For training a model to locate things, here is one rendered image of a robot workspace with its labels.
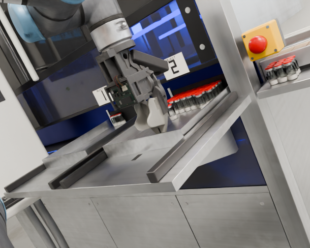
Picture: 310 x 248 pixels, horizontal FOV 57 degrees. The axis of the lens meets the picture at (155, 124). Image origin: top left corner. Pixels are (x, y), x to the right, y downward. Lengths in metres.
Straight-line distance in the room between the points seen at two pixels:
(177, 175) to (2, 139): 1.01
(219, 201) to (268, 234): 0.18
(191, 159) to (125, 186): 0.13
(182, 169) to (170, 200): 0.65
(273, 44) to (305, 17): 3.57
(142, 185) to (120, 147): 0.23
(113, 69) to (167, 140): 0.19
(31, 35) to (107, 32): 0.13
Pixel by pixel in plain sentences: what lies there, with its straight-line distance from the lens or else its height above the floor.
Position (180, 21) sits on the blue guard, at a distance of 0.81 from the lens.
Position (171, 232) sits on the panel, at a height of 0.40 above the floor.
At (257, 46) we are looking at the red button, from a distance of 0.70.
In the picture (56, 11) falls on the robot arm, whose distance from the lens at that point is 0.46.
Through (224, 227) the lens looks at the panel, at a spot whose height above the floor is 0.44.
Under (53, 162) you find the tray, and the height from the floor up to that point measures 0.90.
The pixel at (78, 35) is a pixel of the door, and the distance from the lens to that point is 1.08.
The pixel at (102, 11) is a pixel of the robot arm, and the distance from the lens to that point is 0.57.
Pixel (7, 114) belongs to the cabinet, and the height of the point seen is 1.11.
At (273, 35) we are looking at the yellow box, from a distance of 0.72.
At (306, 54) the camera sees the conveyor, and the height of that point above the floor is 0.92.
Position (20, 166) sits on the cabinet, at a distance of 1.38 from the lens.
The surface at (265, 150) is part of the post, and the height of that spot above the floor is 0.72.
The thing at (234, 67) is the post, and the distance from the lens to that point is 0.77.
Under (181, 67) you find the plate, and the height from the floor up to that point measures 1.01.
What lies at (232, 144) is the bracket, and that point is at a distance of 0.83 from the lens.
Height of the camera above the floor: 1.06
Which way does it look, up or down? 12 degrees down
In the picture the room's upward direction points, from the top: 25 degrees counter-clockwise
